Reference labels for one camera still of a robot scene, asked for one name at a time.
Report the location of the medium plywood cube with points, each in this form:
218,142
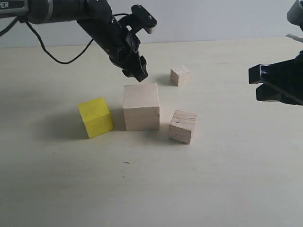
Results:
182,126

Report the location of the large light wooden cube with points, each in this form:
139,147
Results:
141,107

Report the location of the small wooden cube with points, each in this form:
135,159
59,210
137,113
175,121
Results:
179,75

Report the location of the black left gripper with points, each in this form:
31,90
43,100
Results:
121,46

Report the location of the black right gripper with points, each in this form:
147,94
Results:
279,82

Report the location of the yellow painted cube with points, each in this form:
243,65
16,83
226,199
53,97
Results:
96,117

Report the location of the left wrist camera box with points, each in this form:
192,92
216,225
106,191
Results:
139,19

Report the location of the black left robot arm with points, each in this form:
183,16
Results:
51,11

